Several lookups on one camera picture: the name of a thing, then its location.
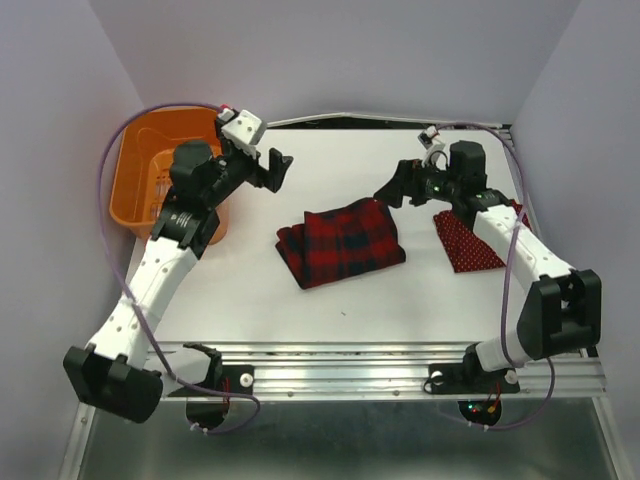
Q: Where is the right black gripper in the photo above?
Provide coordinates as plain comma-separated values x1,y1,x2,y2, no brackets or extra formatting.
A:
373,155,461,209

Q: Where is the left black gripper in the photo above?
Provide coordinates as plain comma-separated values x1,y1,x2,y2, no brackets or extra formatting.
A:
206,119,293,207

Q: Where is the red black plaid skirt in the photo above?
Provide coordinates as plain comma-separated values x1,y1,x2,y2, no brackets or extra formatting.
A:
275,197,406,290

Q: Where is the red polka dot skirt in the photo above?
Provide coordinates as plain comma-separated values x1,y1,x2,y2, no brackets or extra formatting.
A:
433,210,505,274

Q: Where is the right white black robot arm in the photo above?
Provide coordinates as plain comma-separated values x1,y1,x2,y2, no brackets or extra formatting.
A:
374,140,602,390

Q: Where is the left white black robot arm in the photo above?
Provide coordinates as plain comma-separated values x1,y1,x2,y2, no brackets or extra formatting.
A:
63,140,293,423

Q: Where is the orange plastic bin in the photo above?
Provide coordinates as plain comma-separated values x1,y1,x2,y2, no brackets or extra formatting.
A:
109,107,221,240

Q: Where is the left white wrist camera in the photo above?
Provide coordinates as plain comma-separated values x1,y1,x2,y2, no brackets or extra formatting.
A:
218,107,267,159

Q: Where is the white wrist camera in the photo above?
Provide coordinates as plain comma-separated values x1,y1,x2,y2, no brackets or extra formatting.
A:
218,107,267,159
418,126,447,166

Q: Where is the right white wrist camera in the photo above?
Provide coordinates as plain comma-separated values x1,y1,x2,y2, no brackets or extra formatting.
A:
418,126,447,166

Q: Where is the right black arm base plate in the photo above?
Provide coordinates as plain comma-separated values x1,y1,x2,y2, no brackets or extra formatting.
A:
424,362,520,396

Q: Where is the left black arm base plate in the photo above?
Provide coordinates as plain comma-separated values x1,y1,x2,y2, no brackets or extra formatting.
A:
164,363,255,398

